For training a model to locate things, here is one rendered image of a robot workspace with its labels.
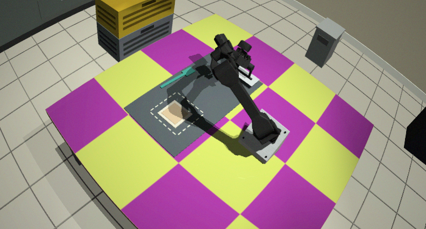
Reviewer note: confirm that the beige square tile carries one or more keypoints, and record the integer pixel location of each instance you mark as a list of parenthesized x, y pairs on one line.
[(174, 113)]

